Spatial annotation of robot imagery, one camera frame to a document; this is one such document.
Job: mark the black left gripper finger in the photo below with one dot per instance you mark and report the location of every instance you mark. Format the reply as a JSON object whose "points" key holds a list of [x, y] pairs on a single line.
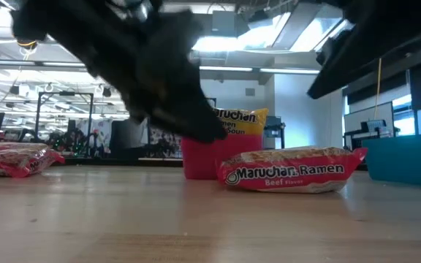
{"points": [[181, 113]]}

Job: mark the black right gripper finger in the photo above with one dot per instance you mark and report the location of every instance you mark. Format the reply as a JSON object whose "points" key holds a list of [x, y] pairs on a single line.
{"points": [[349, 65]]}

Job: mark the red plastic bin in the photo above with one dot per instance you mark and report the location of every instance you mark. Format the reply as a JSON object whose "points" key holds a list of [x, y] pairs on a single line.
{"points": [[203, 160]]}

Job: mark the yellow chicken ramen noodle pack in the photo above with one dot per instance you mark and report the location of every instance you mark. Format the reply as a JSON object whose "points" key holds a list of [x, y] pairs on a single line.
{"points": [[247, 122]]}

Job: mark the teal plastic bin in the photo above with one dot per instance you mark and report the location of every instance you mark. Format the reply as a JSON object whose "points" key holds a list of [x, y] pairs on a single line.
{"points": [[404, 160]]}

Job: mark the red beef ramen noodle pack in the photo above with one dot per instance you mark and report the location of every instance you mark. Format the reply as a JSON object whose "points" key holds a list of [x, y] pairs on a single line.
{"points": [[291, 171], [13, 160]]}

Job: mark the dark patterned curtain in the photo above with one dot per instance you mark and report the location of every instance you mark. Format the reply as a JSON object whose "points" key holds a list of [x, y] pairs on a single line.
{"points": [[164, 144]]}

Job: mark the dark partition panel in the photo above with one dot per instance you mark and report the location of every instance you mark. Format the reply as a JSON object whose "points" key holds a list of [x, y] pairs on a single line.
{"points": [[126, 137]]}

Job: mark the black desk with equipment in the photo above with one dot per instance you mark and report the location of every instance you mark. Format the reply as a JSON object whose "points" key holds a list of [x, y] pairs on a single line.
{"points": [[369, 128]]}

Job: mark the short ceiling light bar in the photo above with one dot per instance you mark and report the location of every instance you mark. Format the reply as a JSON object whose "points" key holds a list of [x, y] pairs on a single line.
{"points": [[232, 68]]}

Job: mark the white printed curtain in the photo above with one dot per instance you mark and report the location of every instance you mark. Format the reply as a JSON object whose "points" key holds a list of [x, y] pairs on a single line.
{"points": [[93, 129]]}

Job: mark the long ceiling light bar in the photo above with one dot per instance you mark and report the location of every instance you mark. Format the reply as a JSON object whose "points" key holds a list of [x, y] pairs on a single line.
{"points": [[31, 65]]}

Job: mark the black stand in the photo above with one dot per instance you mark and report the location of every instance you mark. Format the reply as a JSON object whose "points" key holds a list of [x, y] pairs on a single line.
{"points": [[274, 128]]}

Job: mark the black background robot arms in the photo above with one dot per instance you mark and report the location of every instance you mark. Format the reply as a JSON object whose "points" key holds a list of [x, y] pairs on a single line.
{"points": [[68, 141]]}

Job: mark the tall black gantry frame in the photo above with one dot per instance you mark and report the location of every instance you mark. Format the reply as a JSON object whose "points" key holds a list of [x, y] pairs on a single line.
{"points": [[64, 94]]}

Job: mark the black table frame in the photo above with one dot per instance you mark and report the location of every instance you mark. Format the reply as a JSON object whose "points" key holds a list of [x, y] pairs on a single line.
{"points": [[104, 161]]}

